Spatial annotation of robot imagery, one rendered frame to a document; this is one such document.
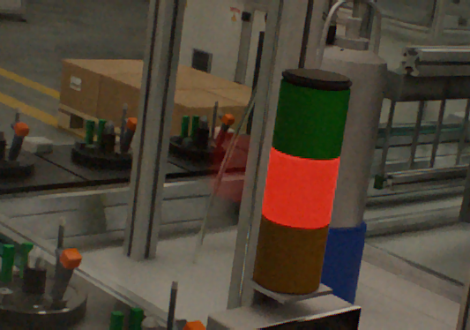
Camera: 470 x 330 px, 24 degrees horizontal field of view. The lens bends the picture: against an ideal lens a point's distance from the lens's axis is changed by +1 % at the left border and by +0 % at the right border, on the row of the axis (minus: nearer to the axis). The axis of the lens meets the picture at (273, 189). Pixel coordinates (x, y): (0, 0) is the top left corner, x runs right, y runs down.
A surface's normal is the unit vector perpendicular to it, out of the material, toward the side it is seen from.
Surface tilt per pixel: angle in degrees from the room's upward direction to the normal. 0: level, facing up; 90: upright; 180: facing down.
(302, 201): 90
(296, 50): 90
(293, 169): 90
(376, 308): 0
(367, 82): 90
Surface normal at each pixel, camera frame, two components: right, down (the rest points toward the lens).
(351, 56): 0.14, -0.76
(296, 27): 0.68, 0.29
